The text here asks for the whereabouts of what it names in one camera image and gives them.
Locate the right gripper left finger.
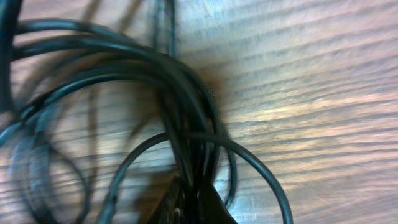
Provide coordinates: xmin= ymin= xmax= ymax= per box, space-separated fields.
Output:
xmin=146 ymin=174 xmax=192 ymax=224

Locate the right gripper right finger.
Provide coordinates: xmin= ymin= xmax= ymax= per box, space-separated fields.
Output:
xmin=198 ymin=182 xmax=237 ymax=224

